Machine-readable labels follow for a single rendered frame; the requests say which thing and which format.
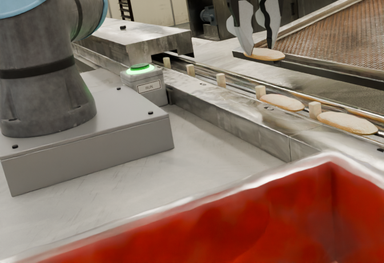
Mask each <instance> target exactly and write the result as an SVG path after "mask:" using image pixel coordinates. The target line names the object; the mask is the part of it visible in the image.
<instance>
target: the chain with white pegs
mask: <svg viewBox="0 0 384 263"><path fill-rule="evenodd" d="M163 63H164V66H165V67H168V68H170V69H171V65H170V58H169V57H165V58H163ZM186 67H187V73H188V75H190V76H193V77H195V71H194V65H192V64H190V65H186ZM216 76H217V84H218V85H219V86H222V87H225V88H226V81H225V75H224V74H222V73H220V74H217V75H216ZM255 92H256V99H259V100H260V98H261V97H262V96H263V95H266V90H265V86H262V85H259V86H256V87H255ZM320 114H321V103H320V102H316V101H314V102H311V103H309V116H310V118H313V119H316V120H318V119H317V116H318V115H320Z"/></svg>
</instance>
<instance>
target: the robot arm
mask: <svg viewBox="0 0 384 263"><path fill-rule="evenodd" d="M226 3H227V6H228V8H229V11H230V12H231V16H230V17H229V18H228V19H227V21H226V27H227V30H228V31H229V32H230V33H232V34H233V35H235V36H236V37H237V38H238V40H239V43H240V45H241V47H242V48H243V50H244V52H245V53H246V54H247V55H248V56H251V55H252V52H253V48H254V41H253V37H252V35H253V28H252V25H251V18H252V16H253V5H252V4H250V3H249V2H248V1H247V0H226ZM107 10H108V1H107V0H0V129H1V133H2V134H3V135H4V136H7V137H11V138H30V137H39V136H45V135H49V134H54V133H58V132H62V131H65V130H68V129H71V128H74V127H76V126H79V125H81V124H83V123H85V122H87V121H89V120H91V119H92V118H93V117H94V116H95V115H96V114H97V108H96V104H95V100H94V97H93V95H92V94H91V92H90V90H89V88H88V87H87V85H86V84H85V82H84V80H83V78H82V77H81V75H80V73H79V71H78V70H77V67H76V64H75V59H74V54H73V49H72V45H71V43H73V42H75V41H79V40H82V39H85V38H87V37H89V36H90V35H92V33H94V32H95V31H97V30H98V29H99V28H100V27H101V26H102V24H103V22H104V21H105V18H106V15H107ZM282 12H283V0H259V9H258V10H257V12H256V13H255V18H256V20H257V23H258V24H259V25H261V26H262V27H264V28H265V29H266V30H267V38H266V40H267V45H268V48H269V49H271V50H272V49H273V48H274V45H275V42H276V39H277V35H278V32H279V27H280V23H281V16H282Z"/></svg>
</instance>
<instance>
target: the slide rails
mask: <svg viewBox="0 0 384 263"><path fill-rule="evenodd" d="M151 59H152V60H153V61H157V62H160V63H163V58H161V57H157V56H155V55H151ZM163 64H164V63H163ZM170 65H171V66H172V67H175V68H177V69H181V70H184V71H187V67H186V65H183V64H181V63H177V62H174V61H170ZM194 71H195V75H198V76H201V77H204V78H207V79H210V80H213V81H216V82H217V76H216V74H212V73H209V72H206V71H203V70H199V69H196V68H194ZM180 73H181V72H180ZM183 74H184V73H183ZM186 75H188V74H186ZM189 76H190V75H189ZM191 77H192V76H191ZM195 78H196V77H195ZM198 79H199V78H198ZM201 80H202V79H201ZM203 81H204V80H203ZM225 81H226V85H228V86H231V87H234V88H236V89H239V90H243V91H246V92H248V93H251V94H255V95H256V92H255V87H254V86H251V85H247V84H245V83H242V82H238V81H235V80H232V79H228V78H225ZM206 82H207V81H206ZM208 83H211V82H208ZM212 84H213V83H212ZM214 85H215V84H214ZM217 86H219V85H217ZM220 87H221V86H220ZM223 88H225V87H223ZM226 89H227V88H226ZM229 90H230V89H229ZM231 91H233V90H231ZM235 92H236V91H235ZM237 93H238V92H237ZM239 94H242V93H239ZM268 94H277V93H273V92H270V91H267V90H266V95H268ZM243 95H244V94H243ZM246 96H248V95H246ZM248 97H250V96H248ZM251 98H253V97H251ZM254 99H256V98H254ZM258 100H259V99H258ZM259 101H260V100H259ZM300 102H301V103H302V104H303V105H304V106H305V107H304V109H303V110H302V111H305V112H307V113H309V104H308V103H305V102H302V101H300ZM327 111H331V110H328V109H325V108H321V113H324V112H327ZM292 112H293V111H292ZM333 112H335V111H333ZM293 113H296V112H293ZM297 114H299V113H297ZM299 115H301V114H299ZM302 116H305V115H302ZM305 117H307V116H305ZM307 118H310V117H307ZM311 119H313V118H311ZM314 120H316V119H314ZM316 121H318V120H316ZM373 125H375V126H376V127H377V128H378V131H377V132H376V133H375V134H374V135H375V136H379V137H382V138H384V127H383V126H379V125H376V124H373ZM356 135H357V134H356ZM358 136H361V135H358ZM361 137H364V136H361ZM365 138H367V137H365ZM367 139H370V138H367ZM370 140H372V139H370ZM373 141H375V142H379V141H376V140H373ZM379 143H381V142H379ZM381 144H384V143H381Z"/></svg>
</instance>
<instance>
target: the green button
mask: <svg viewBox="0 0 384 263"><path fill-rule="evenodd" d="M149 67H150V65H149V64H148V63H139V64H136V65H133V66H131V67H130V71H139V70H145V69H148V68H149Z"/></svg>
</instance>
